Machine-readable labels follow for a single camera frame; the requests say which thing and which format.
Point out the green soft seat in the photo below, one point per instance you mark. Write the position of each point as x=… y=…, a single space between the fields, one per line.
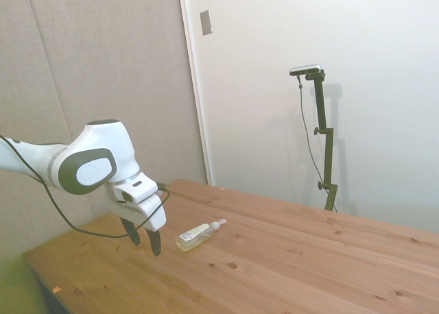
x=17 y=286

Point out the white door frame trim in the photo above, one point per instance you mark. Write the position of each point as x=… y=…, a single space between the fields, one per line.
x=196 y=87

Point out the grey wall plate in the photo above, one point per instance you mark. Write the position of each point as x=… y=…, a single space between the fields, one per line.
x=205 y=22

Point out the clear sanitizer pump bottle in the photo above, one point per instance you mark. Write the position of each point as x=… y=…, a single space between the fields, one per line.
x=192 y=238

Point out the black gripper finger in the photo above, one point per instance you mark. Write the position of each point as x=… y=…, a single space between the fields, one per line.
x=154 y=243
x=132 y=233

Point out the black camera stand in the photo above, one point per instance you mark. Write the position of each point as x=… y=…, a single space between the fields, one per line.
x=324 y=135

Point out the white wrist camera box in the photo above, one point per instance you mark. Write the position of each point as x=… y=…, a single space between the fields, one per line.
x=137 y=190

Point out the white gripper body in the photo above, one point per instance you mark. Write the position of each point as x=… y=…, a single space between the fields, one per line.
x=151 y=214

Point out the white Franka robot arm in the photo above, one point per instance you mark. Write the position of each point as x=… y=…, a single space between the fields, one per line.
x=96 y=139

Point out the grey exterior camera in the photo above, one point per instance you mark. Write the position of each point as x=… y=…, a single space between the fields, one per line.
x=306 y=69

